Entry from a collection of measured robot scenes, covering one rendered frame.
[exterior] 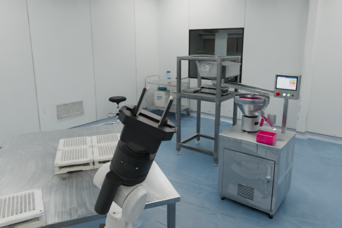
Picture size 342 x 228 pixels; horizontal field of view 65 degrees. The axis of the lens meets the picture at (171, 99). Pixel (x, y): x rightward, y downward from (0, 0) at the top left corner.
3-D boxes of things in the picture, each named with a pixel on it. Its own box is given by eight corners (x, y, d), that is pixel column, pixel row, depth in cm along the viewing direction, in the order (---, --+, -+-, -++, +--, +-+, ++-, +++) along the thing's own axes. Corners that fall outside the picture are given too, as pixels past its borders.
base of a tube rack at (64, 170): (57, 159, 197) (57, 156, 197) (92, 154, 205) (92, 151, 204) (54, 174, 174) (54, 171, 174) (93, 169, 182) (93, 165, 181)
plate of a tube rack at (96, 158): (92, 148, 204) (92, 146, 203) (124, 145, 211) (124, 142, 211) (93, 162, 181) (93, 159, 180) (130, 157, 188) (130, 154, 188)
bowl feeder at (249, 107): (227, 131, 289) (228, 96, 281) (240, 122, 317) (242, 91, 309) (273, 140, 260) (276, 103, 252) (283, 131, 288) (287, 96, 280)
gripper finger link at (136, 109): (147, 90, 52) (137, 116, 55) (150, 85, 55) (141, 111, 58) (139, 87, 52) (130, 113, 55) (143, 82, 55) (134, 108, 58)
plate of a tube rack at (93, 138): (91, 138, 227) (91, 135, 226) (120, 135, 234) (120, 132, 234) (92, 148, 204) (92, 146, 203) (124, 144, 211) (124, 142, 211)
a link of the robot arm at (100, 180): (158, 166, 62) (142, 201, 67) (124, 141, 66) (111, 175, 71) (126, 187, 53) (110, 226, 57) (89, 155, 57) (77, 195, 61)
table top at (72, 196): (9, 138, 250) (9, 135, 250) (126, 125, 288) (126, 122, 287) (-61, 255, 113) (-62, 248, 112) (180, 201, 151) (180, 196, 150)
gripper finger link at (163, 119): (171, 94, 55) (160, 119, 58) (168, 99, 52) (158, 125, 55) (178, 97, 55) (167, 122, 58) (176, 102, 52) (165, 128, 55)
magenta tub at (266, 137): (255, 141, 258) (256, 133, 256) (259, 138, 267) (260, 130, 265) (272, 145, 248) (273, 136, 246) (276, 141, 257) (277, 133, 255)
